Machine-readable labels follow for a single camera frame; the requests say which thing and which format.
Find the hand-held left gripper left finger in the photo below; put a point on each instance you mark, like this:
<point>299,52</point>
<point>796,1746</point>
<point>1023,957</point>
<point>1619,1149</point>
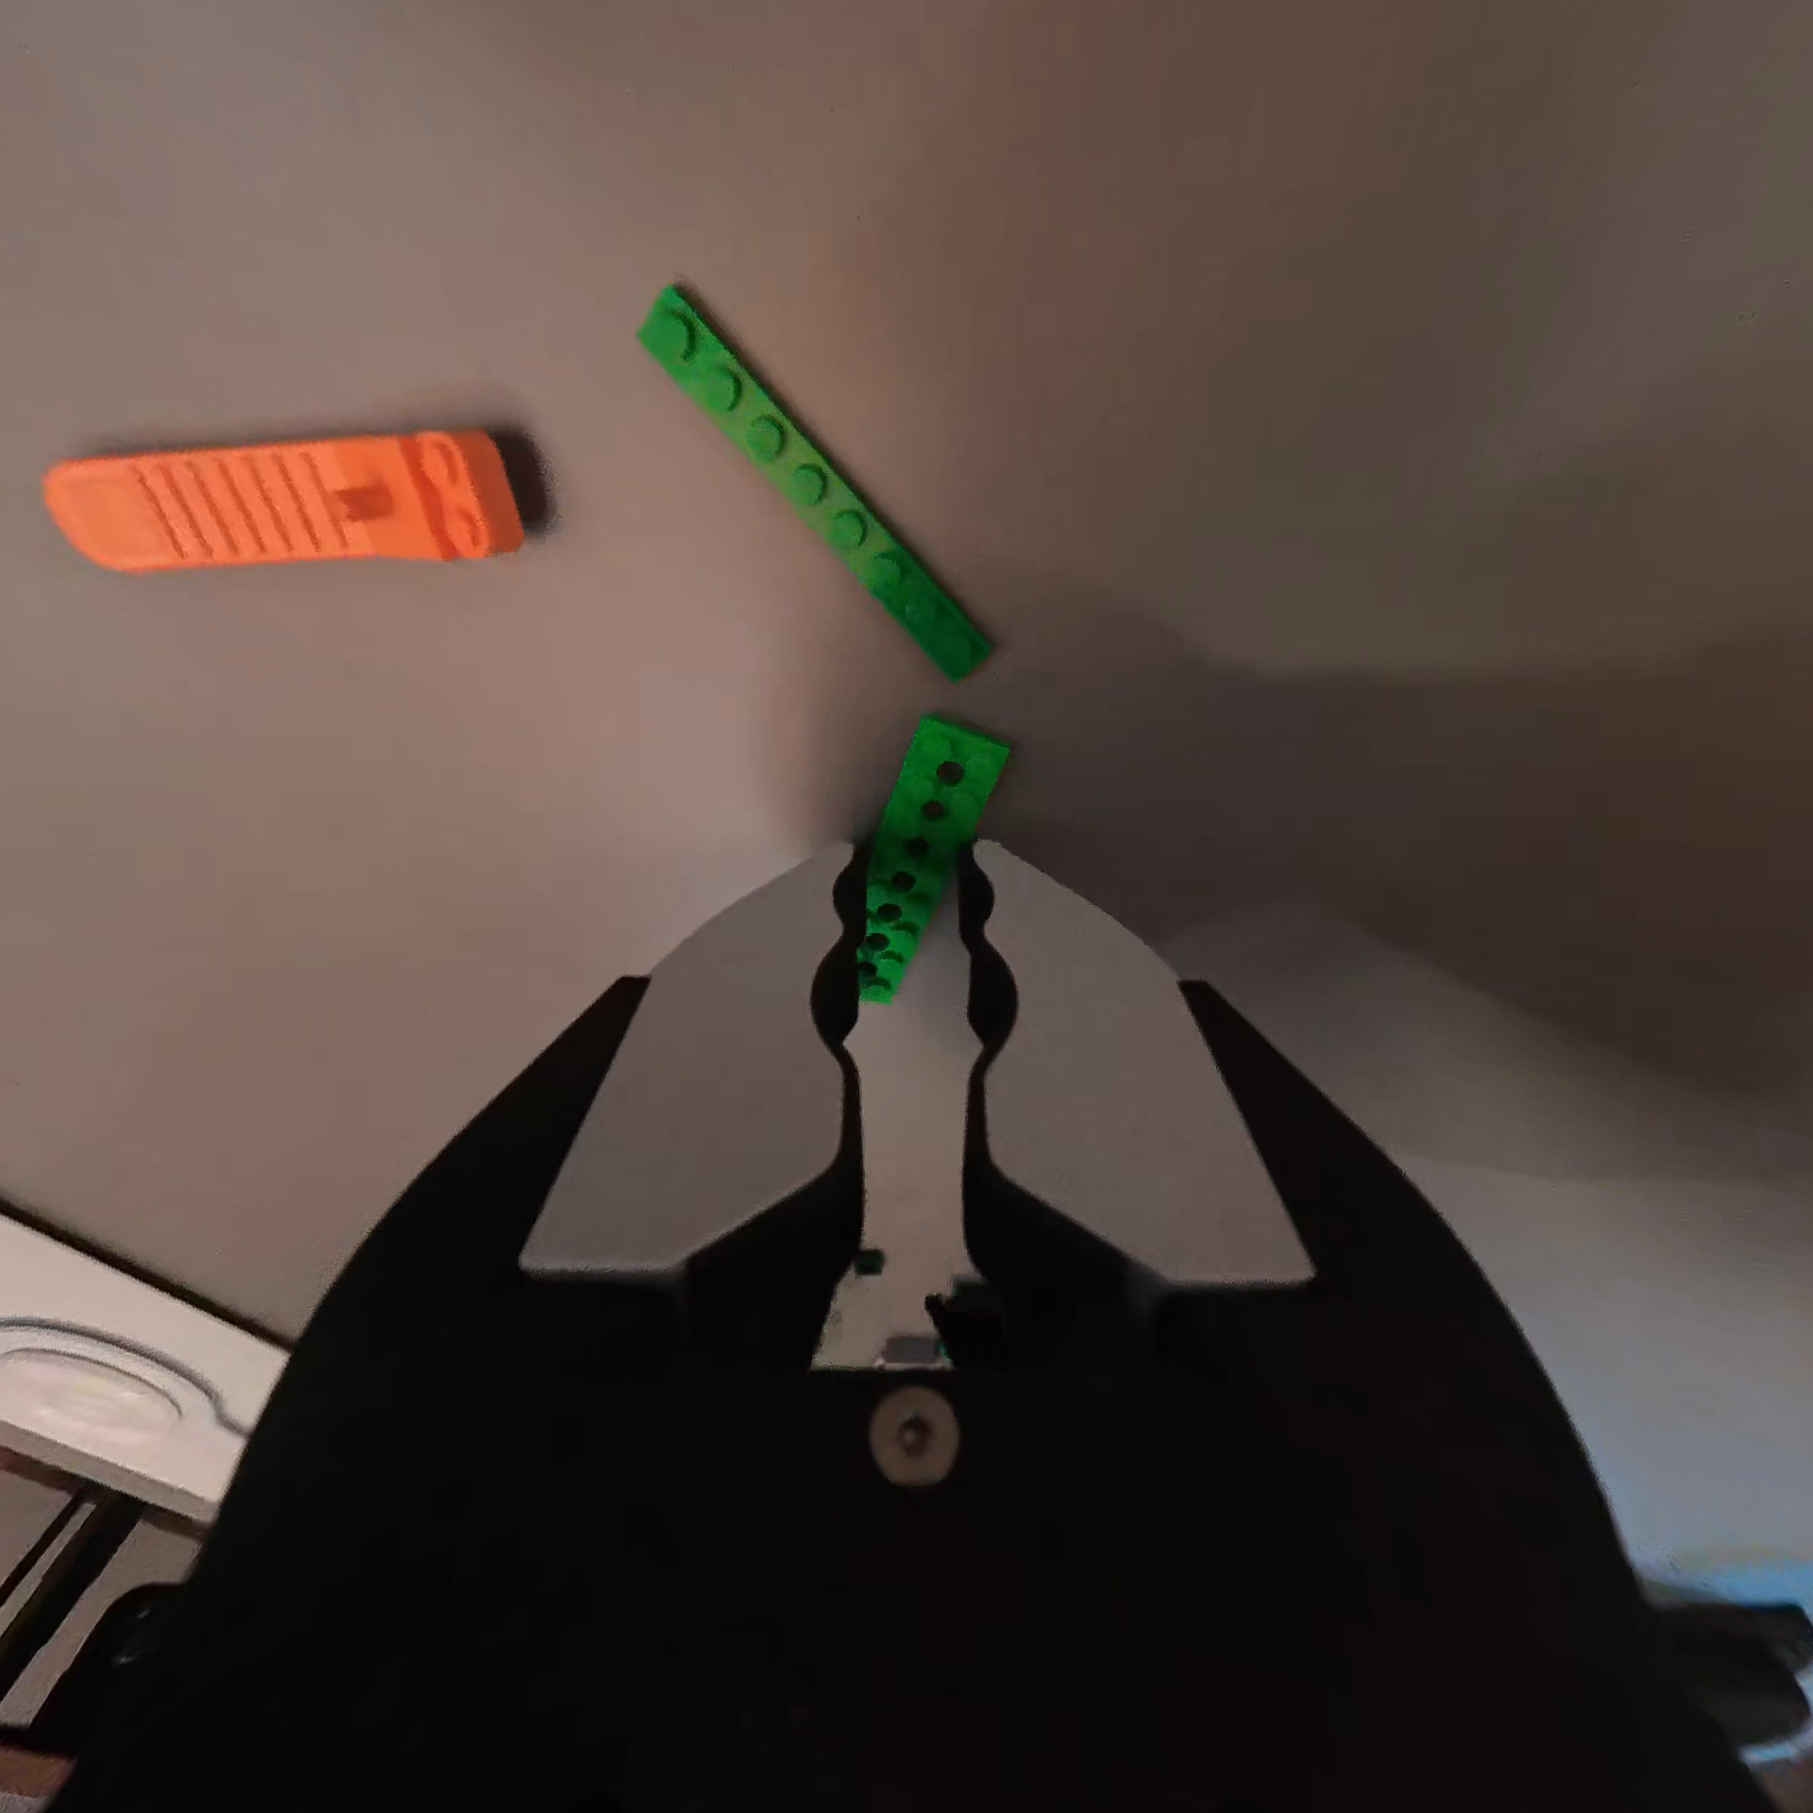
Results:
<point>692,1119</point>

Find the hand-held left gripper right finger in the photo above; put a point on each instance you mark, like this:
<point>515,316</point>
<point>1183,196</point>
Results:
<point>1133,1133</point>

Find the wide green lego plate with holes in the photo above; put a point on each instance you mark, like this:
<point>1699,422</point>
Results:
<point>933,794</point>

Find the narrow green lego plate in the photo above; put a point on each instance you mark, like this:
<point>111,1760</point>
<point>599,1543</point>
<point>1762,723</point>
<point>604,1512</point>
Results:
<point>809,482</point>

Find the white rounded mat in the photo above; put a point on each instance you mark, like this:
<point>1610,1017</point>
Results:
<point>83,1274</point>

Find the orange brick separator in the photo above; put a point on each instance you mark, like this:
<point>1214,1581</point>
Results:
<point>281,501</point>

